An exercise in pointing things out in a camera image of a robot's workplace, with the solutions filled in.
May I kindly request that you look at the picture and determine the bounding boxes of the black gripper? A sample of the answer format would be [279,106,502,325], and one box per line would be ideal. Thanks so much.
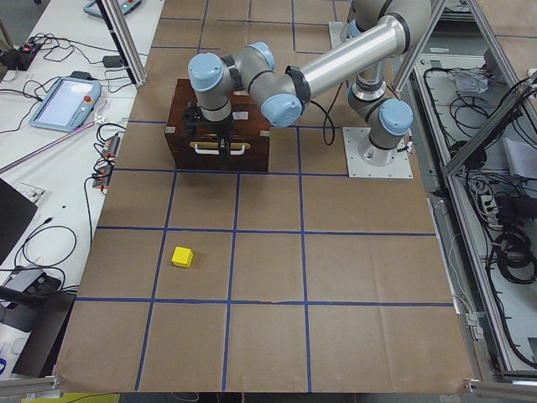
[182,101,233,158]

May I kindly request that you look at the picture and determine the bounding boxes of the yellow block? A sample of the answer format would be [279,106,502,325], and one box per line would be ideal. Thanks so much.
[171,246,194,269]

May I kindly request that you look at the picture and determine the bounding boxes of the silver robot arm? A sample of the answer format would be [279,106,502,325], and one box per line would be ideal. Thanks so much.
[187,1,432,160]

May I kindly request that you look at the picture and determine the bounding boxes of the dark wooden drawer cabinet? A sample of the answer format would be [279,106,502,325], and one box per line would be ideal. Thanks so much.
[164,79,269,172]

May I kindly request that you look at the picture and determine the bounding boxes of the black power adapter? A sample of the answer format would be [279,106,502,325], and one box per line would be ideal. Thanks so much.
[102,55,123,68]

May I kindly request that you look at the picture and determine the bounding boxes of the pink metal rod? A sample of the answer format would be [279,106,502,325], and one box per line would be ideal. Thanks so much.
[0,118,106,174]

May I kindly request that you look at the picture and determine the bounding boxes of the blue teach pendant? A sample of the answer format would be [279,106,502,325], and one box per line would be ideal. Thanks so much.
[29,77,102,132]
[82,0,143,18]

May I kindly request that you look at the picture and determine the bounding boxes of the black laptop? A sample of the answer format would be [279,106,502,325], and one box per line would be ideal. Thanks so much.
[0,180,38,263]

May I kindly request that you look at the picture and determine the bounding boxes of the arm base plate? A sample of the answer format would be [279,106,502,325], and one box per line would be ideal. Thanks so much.
[342,127,413,180]
[328,22,353,49]

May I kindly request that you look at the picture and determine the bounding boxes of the aluminium frame post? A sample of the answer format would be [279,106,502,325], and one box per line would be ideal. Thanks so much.
[96,0,148,87]

